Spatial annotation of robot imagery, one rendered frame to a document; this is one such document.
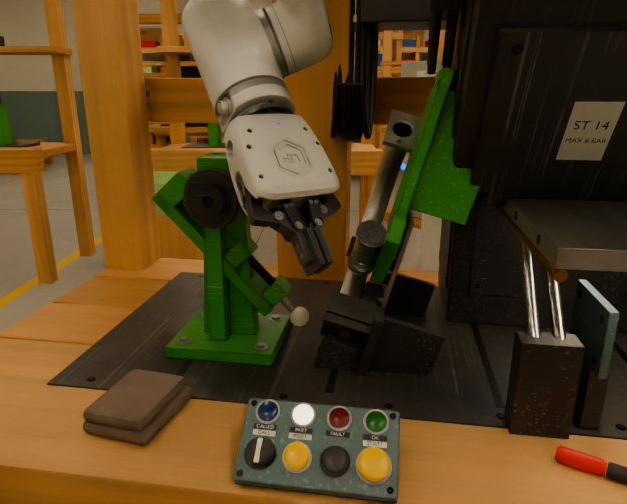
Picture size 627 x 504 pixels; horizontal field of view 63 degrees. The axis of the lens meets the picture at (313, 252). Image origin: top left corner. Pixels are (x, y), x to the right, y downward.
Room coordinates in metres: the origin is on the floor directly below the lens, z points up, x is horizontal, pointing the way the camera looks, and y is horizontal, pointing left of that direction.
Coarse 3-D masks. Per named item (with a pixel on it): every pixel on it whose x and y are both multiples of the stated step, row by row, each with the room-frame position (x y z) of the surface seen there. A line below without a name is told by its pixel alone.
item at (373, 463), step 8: (368, 448) 0.38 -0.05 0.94; (376, 448) 0.38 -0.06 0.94; (360, 456) 0.38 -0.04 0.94; (368, 456) 0.38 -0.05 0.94; (376, 456) 0.38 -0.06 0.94; (384, 456) 0.38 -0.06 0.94; (360, 464) 0.37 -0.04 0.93; (368, 464) 0.37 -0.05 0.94; (376, 464) 0.37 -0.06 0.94; (384, 464) 0.37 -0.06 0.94; (360, 472) 0.37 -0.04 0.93; (368, 472) 0.37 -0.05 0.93; (376, 472) 0.37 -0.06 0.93; (384, 472) 0.37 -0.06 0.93; (368, 480) 0.37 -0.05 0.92; (376, 480) 0.36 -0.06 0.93
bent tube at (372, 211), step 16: (400, 112) 0.69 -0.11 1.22; (400, 128) 0.69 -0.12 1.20; (416, 128) 0.67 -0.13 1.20; (384, 144) 0.66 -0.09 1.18; (400, 144) 0.65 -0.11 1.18; (384, 160) 0.71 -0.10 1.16; (400, 160) 0.70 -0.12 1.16; (384, 176) 0.72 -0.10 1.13; (384, 192) 0.73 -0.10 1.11; (368, 208) 0.73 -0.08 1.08; (384, 208) 0.73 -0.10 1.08; (352, 272) 0.66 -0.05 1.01; (352, 288) 0.64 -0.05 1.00
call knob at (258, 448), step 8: (256, 440) 0.40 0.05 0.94; (264, 440) 0.40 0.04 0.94; (248, 448) 0.39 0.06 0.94; (256, 448) 0.39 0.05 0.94; (264, 448) 0.39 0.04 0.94; (272, 448) 0.39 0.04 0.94; (248, 456) 0.39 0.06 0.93; (256, 456) 0.38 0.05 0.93; (264, 456) 0.38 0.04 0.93; (272, 456) 0.39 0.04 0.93; (256, 464) 0.38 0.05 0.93; (264, 464) 0.38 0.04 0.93
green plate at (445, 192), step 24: (432, 96) 0.62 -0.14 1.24; (432, 120) 0.58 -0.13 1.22; (432, 144) 0.59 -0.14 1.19; (408, 168) 0.63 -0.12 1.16; (432, 168) 0.59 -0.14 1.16; (456, 168) 0.58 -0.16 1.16; (408, 192) 0.58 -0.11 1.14; (432, 192) 0.59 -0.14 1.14; (456, 192) 0.58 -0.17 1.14; (456, 216) 0.58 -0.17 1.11
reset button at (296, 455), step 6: (294, 444) 0.39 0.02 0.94; (300, 444) 0.39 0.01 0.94; (288, 450) 0.39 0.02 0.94; (294, 450) 0.39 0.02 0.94; (300, 450) 0.39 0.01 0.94; (306, 450) 0.39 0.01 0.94; (288, 456) 0.38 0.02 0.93; (294, 456) 0.38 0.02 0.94; (300, 456) 0.38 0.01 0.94; (306, 456) 0.38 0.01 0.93; (288, 462) 0.38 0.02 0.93; (294, 462) 0.38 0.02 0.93; (300, 462) 0.38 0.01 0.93; (306, 462) 0.38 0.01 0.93; (294, 468) 0.38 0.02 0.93; (300, 468) 0.38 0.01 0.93
